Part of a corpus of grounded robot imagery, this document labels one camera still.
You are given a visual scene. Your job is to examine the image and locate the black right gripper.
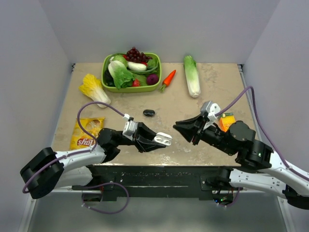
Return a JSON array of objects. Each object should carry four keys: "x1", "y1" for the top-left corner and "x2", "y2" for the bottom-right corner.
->
[{"x1": 172, "y1": 112, "x2": 235, "y2": 155}]

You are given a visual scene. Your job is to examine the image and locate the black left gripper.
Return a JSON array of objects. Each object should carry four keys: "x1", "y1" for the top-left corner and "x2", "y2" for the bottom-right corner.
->
[{"x1": 116, "y1": 122, "x2": 167, "y2": 153}]

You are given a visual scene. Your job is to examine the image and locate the white earbud charging case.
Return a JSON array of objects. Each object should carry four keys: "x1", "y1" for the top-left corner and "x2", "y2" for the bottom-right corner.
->
[{"x1": 153, "y1": 132, "x2": 172, "y2": 146}]

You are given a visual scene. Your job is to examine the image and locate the black earbud charging case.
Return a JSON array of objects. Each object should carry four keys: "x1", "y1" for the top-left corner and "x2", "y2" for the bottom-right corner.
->
[{"x1": 143, "y1": 109, "x2": 155, "y2": 117}]

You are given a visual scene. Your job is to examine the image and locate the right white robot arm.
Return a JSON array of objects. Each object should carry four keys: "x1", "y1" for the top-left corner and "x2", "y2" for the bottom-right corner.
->
[{"x1": 173, "y1": 115, "x2": 309, "y2": 210}]

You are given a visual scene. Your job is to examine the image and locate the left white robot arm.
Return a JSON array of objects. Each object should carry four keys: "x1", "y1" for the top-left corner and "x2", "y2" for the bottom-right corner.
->
[{"x1": 20, "y1": 121, "x2": 172, "y2": 199}]

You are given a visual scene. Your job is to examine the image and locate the orange sponge box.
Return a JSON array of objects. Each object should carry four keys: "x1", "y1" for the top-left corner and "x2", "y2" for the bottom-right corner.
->
[{"x1": 219, "y1": 113, "x2": 236, "y2": 132}]

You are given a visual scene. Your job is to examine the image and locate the green plastic basket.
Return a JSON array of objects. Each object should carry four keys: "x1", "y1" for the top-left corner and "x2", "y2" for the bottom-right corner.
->
[{"x1": 101, "y1": 53, "x2": 162, "y2": 93}]

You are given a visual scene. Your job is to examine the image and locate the orange toy carrot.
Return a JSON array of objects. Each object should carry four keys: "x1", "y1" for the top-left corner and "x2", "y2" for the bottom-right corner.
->
[{"x1": 159, "y1": 70, "x2": 176, "y2": 93}]

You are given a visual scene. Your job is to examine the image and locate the red toy strawberry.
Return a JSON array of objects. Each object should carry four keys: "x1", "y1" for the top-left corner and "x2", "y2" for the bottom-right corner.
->
[{"x1": 132, "y1": 79, "x2": 140, "y2": 87}]

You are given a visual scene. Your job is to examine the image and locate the green white napa cabbage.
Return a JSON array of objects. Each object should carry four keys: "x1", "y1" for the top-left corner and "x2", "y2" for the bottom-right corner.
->
[{"x1": 183, "y1": 56, "x2": 201, "y2": 98}]

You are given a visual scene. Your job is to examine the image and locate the purple toy onion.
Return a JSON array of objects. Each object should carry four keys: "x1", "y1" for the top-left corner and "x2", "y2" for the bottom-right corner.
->
[{"x1": 146, "y1": 73, "x2": 159, "y2": 86}]

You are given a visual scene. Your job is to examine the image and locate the green toy lettuce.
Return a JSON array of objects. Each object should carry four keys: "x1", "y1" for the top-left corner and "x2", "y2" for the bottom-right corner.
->
[{"x1": 108, "y1": 60, "x2": 135, "y2": 89}]

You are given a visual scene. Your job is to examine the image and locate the yellow Lays chip bag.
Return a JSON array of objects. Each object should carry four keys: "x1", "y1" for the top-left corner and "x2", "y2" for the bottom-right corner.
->
[{"x1": 70, "y1": 117, "x2": 105, "y2": 150}]

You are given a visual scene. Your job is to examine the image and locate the white toy radish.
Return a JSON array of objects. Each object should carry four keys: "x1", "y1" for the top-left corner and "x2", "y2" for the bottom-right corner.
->
[{"x1": 127, "y1": 61, "x2": 147, "y2": 72}]

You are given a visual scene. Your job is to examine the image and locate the yellow toy cabbage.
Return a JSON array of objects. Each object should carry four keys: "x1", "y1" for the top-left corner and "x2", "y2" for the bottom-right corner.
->
[{"x1": 79, "y1": 73, "x2": 111, "y2": 108}]

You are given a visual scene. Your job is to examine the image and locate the dark red toy grapes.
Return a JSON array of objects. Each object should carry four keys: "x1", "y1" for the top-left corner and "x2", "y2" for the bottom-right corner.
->
[{"x1": 123, "y1": 47, "x2": 153, "y2": 63}]

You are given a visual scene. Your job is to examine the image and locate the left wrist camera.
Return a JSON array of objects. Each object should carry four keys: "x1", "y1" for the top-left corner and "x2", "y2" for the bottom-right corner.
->
[{"x1": 123, "y1": 114, "x2": 138, "y2": 135}]

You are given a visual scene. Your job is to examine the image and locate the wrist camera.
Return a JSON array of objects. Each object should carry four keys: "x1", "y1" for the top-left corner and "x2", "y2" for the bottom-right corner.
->
[
  {"x1": 200, "y1": 101, "x2": 221, "y2": 130},
  {"x1": 123, "y1": 114, "x2": 138, "y2": 135}
]

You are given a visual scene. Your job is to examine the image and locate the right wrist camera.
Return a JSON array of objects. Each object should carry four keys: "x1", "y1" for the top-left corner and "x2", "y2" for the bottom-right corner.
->
[{"x1": 200, "y1": 101, "x2": 221, "y2": 130}]

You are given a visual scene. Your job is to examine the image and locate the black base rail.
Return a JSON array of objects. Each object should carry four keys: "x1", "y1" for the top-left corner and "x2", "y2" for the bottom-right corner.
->
[{"x1": 73, "y1": 165, "x2": 238, "y2": 204}]

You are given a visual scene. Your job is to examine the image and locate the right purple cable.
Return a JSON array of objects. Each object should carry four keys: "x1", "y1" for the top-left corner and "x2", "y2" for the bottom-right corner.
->
[{"x1": 214, "y1": 86, "x2": 309, "y2": 208}]

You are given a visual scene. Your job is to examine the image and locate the purple cable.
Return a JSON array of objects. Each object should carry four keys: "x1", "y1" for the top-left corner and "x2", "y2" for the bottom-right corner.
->
[
  {"x1": 214, "y1": 86, "x2": 309, "y2": 208},
  {"x1": 22, "y1": 101, "x2": 135, "y2": 215}
]

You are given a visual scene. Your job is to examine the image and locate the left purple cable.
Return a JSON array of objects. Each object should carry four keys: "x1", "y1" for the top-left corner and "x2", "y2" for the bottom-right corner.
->
[{"x1": 22, "y1": 101, "x2": 135, "y2": 215}]

